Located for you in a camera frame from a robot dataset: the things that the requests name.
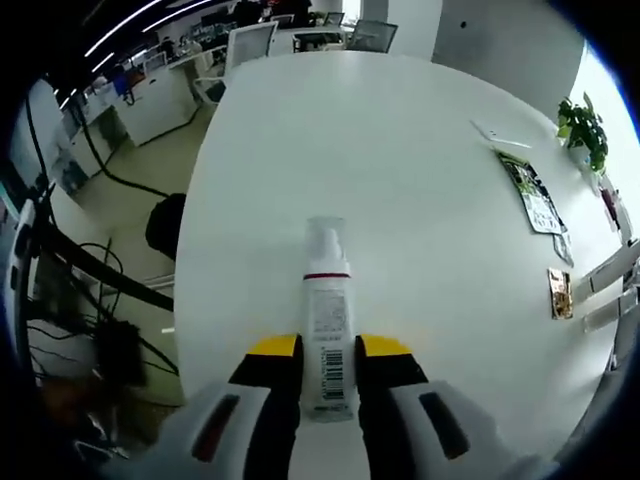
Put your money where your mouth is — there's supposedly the black bag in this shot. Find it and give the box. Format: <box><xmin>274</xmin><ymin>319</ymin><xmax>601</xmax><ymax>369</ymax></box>
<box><xmin>144</xmin><ymin>192</ymin><xmax>189</xmax><ymax>262</ymax></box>

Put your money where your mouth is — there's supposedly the grey mesh office chair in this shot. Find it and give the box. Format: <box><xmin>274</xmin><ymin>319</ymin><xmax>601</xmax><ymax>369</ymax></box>
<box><xmin>349</xmin><ymin>18</ymin><xmax>400</xmax><ymax>53</ymax></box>

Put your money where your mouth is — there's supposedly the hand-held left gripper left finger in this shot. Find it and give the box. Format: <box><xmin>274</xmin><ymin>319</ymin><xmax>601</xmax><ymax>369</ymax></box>
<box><xmin>107</xmin><ymin>333</ymin><xmax>304</xmax><ymax>480</ymax></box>

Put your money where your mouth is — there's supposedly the white power strip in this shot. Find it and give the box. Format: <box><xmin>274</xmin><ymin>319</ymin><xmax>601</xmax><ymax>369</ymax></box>
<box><xmin>469</xmin><ymin>118</ymin><xmax>534</xmax><ymax>150</ymax></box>

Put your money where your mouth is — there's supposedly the white skincare tube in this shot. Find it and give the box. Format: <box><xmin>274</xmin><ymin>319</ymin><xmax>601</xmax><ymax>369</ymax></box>
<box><xmin>574</xmin><ymin>244</ymin><xmax>629</xmax><ymax>303</ymax></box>

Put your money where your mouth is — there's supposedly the white backed office chair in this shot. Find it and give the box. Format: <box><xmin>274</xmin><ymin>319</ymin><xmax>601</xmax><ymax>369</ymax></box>
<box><xmin>227</xmin><ymin>24</ymin><xmax>279</xmax><ymax>76</ymax></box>

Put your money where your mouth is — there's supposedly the black floor box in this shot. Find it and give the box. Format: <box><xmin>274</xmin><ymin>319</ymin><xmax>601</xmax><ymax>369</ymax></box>
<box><xmin>92</xmin><ymin>319</ymin><xmax>149</xmax><ymax>389</ymax></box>

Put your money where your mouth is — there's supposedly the gold foil packet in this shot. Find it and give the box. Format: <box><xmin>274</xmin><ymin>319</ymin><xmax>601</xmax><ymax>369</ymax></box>
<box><xmin>546</xmin><ymin>267</ymin><xmax>575</xmax><ymax>320</ymax></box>

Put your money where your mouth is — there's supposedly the red tool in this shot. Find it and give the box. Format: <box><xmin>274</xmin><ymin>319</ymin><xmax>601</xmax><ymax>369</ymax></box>
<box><xmin>599</xmin><ymin>187</ymin><xmax>619</xmax><ymax>221</ymax></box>

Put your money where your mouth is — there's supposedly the white desk cabinet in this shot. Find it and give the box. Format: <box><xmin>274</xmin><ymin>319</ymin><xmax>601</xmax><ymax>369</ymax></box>
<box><xmin>132</xmin><ymin>64</ymin><xmax>201</xmax><ymax>147</ymax></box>

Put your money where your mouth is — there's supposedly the potted green plant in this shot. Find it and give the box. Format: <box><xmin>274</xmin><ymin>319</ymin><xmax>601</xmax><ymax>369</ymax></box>
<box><xmin>556</xmin><ymin>92</ymin><xmax>610</xmax><ymax>174</ymax></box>

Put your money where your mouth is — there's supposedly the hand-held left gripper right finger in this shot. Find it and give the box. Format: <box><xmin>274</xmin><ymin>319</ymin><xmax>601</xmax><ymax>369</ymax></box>
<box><xmin>353</xmin><ymin>333</ymin><xmax>556</xmax><ymax>480</ymax></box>

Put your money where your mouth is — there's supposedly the white skincare bottle red collar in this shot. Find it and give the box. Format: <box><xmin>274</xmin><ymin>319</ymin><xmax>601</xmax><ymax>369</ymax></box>
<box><xmin>582</xmin><ymin>287</ymin><xmax>640</xmax><ymax>334</ymax></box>

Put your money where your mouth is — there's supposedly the green foil packet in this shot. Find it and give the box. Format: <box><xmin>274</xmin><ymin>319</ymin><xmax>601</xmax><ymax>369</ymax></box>
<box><xmin>496</xmin><ymin>149</ymin><xmax>571</xmax><ymax>235</ymax></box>

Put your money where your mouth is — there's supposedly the small white skincare bottle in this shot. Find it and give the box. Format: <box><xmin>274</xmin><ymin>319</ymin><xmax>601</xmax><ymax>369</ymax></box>
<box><xmin>298</xmin><ymin>215</ymin><xmax>359</xmax><ymax>424</ymax></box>

